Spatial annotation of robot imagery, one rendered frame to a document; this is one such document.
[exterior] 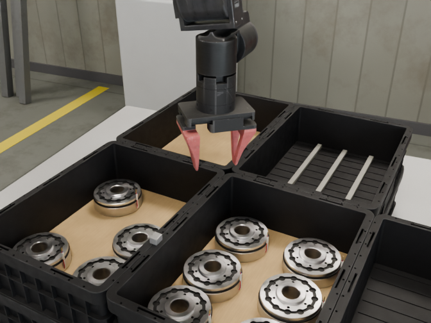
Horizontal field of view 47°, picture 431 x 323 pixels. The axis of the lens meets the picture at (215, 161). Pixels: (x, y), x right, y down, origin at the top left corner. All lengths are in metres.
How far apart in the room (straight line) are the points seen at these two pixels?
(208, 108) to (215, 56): 0.08
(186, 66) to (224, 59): 2.31
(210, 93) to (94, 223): 0.47
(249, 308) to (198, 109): 0.35
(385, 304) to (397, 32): 2.55
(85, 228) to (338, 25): 2.57
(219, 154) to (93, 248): 0.45
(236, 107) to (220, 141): 0.62
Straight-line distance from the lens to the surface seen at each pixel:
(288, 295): 0.86
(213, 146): 1.31
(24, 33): 3.87
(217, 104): 0.70
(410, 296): 0.93
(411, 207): 1.40
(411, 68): 3.36
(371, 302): 0.90
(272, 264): 0.93
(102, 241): 1.00
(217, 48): 0.67
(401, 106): 3.44
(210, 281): 0.85
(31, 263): 0.83
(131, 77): 3.21
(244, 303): 0.86
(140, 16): 3.06
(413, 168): 1.58
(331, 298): 0.74
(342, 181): 1.20
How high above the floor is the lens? 1.45
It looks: 30 degrees down
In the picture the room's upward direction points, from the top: straight up
